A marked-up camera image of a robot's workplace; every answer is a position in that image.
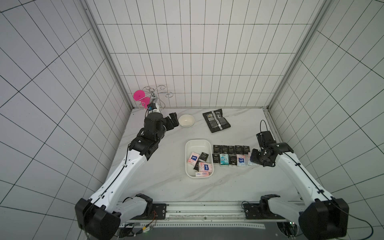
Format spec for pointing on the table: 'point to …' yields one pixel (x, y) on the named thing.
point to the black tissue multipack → (216, 121)
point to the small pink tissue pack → (240, 159)
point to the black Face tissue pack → (216, 149)
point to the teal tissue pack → (224, 159)
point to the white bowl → (186, 120)
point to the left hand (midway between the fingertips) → (168, 119)
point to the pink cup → (140, 95)
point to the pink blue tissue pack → (205, 167)
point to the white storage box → (198, 146)
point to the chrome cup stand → (153, 93)
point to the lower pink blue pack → (202, 174)
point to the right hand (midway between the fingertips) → (250, 157)
